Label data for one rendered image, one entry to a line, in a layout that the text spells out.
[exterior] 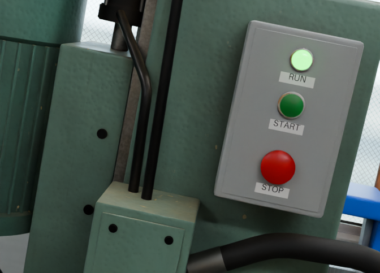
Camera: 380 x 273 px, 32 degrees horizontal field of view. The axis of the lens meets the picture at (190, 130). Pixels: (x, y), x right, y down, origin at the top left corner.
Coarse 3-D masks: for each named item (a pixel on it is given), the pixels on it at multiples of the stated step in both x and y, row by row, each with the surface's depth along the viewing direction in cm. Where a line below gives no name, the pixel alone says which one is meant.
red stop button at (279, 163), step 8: (272, 152) 57; (280, 152) 57; (264, 160) 57; (272, 160) 57; (280, 160) 57; (288, 160) 57; (264, 168) 57; (272, 168) 57; (280, 168) 57; (288, 168) 57; (264, 176) 58; (272, 176) 57; (280, 176) 57; (288, 176) 57
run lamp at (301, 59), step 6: (300, 48) 56; (294, 54) 56; (300, 54) 56; (306, 54) 56; (294, 60) 56; (300, 60) 56; (306, 60) 56; (312, 60) 56; (294, 66) 56; (300, 66) 56; (306, 66) 56
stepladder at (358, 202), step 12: (348, 192) 148; (360, 192) 150; (372, 192) 153; (348, 204) 145; (360, 204) 145; (372, 204) 145; (360, 216) 146; (372, 216) 145; (372, 228) 151; (360, 240) 152; (372, 240) 149
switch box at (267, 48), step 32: (256, 32) 56; (288, 32) 56; (256, 64) 57; (288, 64) 57; (320, 64) 57; (352, 64) 56; (256, 96) 57; (320, 96) 57; (256, 128) 58; (320, 128) 57; (224, 160) 59; (256, 160) 58; (320, 160) 58; (224, 192) 59; (256, 192) 59; (320, 192) 58
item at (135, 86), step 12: (156, 0) 66; (144, 12) 66; (144, 24) 67; (144, 36) 67; (144, 48) 67; (144, 60) 67; (132, 72) 68; (132, 84) 68; (132, 96) 68; (132, 108) 68; (132, 120) 68; (132, 132) 68; (120, 144) 69; (120, 156) 69; (120, 168) 69; (120, 180) 69
